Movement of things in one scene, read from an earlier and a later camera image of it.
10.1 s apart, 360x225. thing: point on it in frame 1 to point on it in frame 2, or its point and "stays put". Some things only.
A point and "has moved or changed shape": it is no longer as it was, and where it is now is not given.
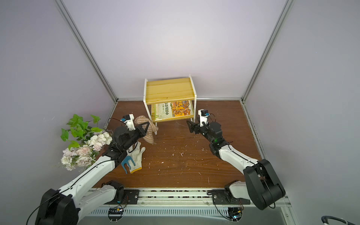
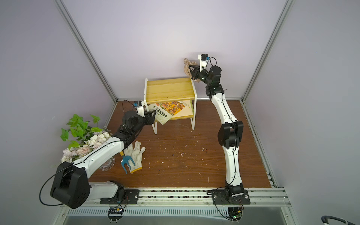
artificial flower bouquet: (85, 141) stays put
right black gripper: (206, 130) to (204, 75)
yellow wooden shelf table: (170, 99) stays put
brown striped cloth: (148, 136) to (186, 64)
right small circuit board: (234, 213) stays put
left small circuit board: (115, 213) stays put
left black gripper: (140, 132) to (147, 119)
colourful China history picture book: (173, 109) has moved or changed shape
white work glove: (136, 153) stays put
